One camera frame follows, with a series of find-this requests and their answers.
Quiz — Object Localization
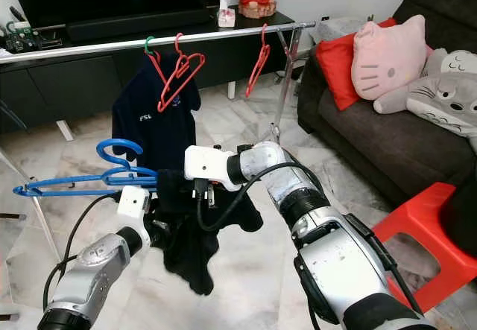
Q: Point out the black garment with green print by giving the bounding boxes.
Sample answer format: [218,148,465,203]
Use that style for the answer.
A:
[153,168,264,295]

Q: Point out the blue plastic clothes hanger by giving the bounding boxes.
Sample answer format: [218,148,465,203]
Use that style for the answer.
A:
[13,139,159,197]

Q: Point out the red plastic clothes hanger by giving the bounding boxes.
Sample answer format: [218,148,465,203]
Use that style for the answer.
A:
[155,32,206,113]
[244,23,272,98]

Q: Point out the green hook clothes hanger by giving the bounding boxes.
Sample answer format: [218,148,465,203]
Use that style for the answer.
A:
[144,36,163,61]

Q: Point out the navy blue t-shirt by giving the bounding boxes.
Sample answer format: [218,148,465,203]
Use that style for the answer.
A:
[112,53,200,173]

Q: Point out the black low tv cabinet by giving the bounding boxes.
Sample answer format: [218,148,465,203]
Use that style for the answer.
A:
[0,10,296,133]

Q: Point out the white pink tissue pack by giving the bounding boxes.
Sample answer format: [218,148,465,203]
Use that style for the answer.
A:
[216,0,236,29]

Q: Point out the black soundbar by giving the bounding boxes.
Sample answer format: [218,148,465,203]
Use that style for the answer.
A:
[66,4,214,44]

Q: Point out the red square cushion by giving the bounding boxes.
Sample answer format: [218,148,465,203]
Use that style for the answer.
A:
[315,19,397,112]

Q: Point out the dark brown fabric sofa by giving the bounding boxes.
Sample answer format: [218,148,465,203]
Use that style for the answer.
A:
[298,0,477,206]

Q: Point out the silver metal clothes rack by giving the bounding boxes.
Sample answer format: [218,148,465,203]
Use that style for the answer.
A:
[0,21,318,265]

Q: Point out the grey cloth covered box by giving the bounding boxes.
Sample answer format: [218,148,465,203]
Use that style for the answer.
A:
[319,16,370,42]

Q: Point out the red plastic stool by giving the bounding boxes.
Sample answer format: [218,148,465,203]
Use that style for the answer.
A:
[373,183,477,314]

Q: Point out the small black circuit board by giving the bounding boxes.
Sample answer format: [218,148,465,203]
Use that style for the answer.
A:
[37,34,65,51]

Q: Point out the pink cat face pillow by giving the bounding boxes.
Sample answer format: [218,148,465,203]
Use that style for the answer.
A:
[352,15,430,101]

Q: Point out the black green gadget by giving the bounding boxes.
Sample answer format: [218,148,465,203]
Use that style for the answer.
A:
[6,6,40,53]

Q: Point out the grey totoro plush toy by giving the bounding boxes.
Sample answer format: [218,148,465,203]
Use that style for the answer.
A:
[374,49,477,139]

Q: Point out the black round basin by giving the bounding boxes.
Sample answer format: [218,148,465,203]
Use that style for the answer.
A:
[441,187,477,256]

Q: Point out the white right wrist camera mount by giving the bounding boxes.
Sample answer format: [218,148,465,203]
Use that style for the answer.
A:
[184,145,233,191]

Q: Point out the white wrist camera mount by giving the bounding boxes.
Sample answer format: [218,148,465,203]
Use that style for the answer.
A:
[116,185,151,232]
[184,145,233,191]

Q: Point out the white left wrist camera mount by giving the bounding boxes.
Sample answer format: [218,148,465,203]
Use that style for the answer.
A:
[116,185,151,232]

